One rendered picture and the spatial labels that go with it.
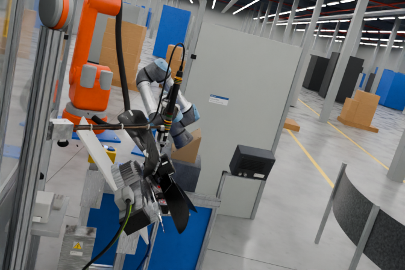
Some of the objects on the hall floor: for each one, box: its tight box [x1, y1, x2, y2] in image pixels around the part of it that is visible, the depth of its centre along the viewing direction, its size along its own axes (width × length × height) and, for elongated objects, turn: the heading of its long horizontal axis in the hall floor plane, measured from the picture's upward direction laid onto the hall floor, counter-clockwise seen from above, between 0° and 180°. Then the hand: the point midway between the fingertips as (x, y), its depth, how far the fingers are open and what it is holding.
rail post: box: [195, 209, 219, 270], centre depth 280 cm, size 4×4×78 cm
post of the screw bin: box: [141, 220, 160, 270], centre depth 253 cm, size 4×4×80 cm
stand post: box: [77, 163, 98, 227], centre depth 208 cm, size 4×9×115 cm, turn 145°
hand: (172, 107), depth 206 cm, fingers open, 6 cm apart
